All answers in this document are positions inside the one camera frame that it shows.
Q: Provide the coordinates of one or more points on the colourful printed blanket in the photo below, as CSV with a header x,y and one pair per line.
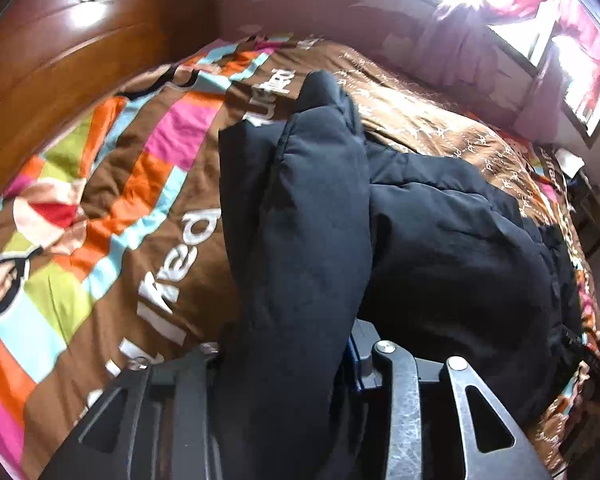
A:
x,y
130,185

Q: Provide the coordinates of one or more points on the black puffer jacket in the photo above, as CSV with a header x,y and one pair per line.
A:
x,y
320,210

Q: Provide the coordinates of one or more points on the wooden headboard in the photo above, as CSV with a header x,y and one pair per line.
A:
x,y
80,60

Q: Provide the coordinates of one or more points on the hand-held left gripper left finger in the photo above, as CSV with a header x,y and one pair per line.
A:
x,y
190,410

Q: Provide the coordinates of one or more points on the pink curtain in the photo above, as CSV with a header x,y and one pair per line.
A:
x,y
460,45

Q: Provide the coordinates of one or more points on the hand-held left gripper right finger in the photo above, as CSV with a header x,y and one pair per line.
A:
x,y
354,370

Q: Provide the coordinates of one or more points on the dark bedside furniture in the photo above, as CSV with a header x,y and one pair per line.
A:
x,y
592,210

